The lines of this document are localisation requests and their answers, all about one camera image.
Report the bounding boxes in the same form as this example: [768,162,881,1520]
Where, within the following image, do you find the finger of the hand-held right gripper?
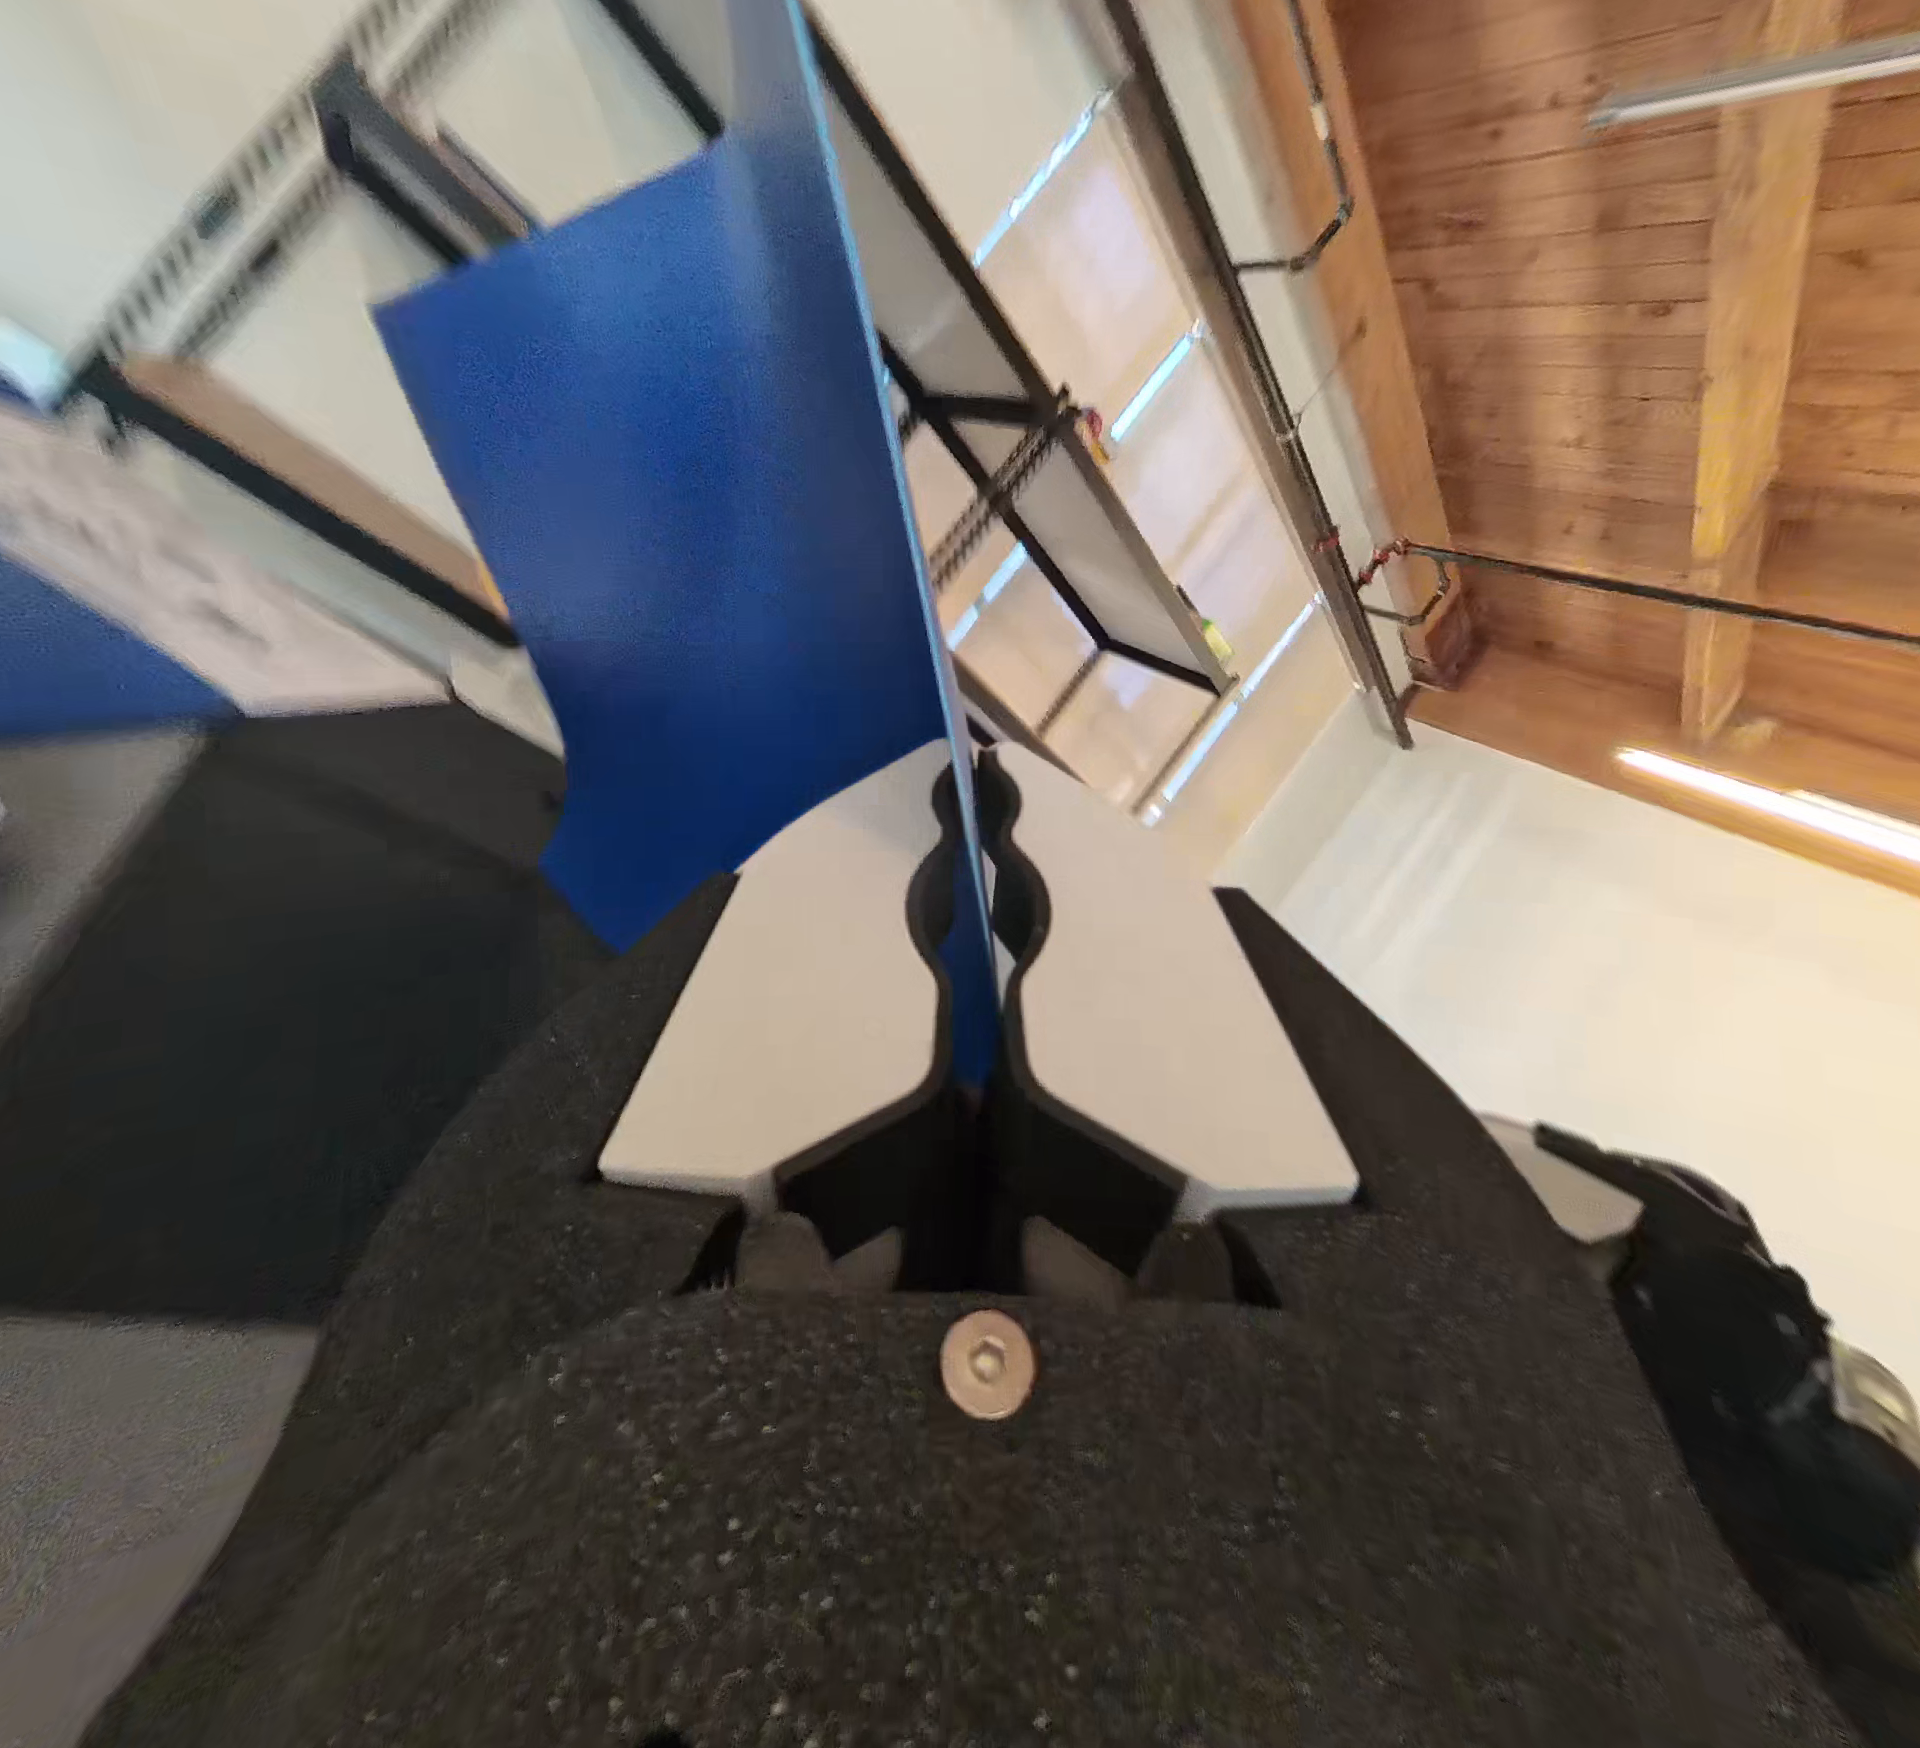
[1476,1113,1643,1248]

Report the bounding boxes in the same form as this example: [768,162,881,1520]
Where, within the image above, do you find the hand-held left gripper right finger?
[978,743,1361,1229]

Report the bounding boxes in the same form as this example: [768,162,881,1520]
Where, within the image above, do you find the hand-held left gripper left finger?
[596,740,966,1218]

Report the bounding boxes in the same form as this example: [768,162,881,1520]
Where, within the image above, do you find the black desk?
[0,699,632,1322]

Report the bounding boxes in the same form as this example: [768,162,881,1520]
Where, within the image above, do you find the lit ceiling light strip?
[1611,746,1920,877]

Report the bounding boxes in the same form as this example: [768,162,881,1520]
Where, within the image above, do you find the black ceiling pipe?
[1350,541,1920,692]

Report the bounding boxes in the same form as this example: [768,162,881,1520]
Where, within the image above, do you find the instruction sheet on stand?
[0,405,444,719]

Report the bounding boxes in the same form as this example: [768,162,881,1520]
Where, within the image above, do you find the black metal shelving rack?
[59,0,1248,730]

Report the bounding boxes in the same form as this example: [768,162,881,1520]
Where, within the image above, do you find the dark blue folder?
[0,549,241,740]

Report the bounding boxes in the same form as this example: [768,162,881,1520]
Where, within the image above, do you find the grey ceiling tube lamp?
[1586,30,1920,134]

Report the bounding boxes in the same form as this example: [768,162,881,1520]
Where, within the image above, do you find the metal door rail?
[1033,0,1420,752]

